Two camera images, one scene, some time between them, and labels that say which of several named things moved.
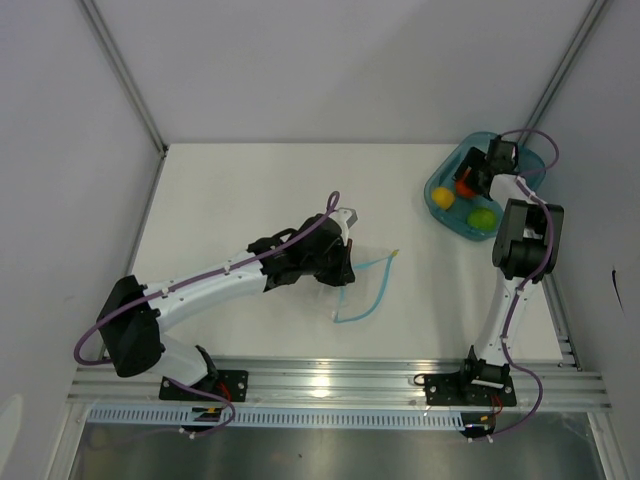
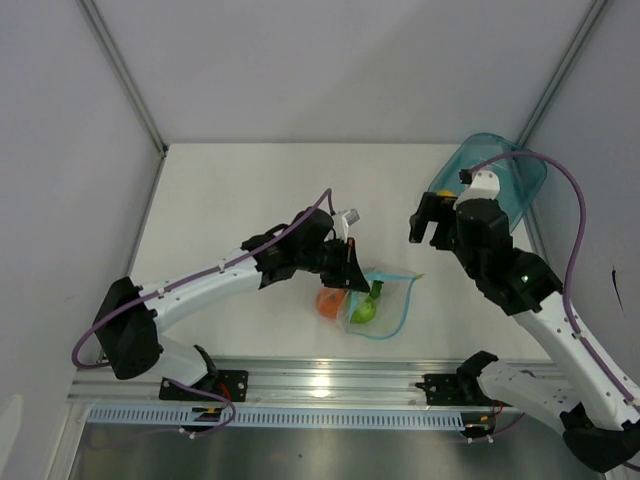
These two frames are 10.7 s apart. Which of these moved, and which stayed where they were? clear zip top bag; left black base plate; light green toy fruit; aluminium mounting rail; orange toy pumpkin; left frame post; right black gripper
Moved: clear zip top bag; orange toy pumpkin; right black gripper; light green toy fruit
Stayed: left frame post; left black base plate; aluminium mounting rail
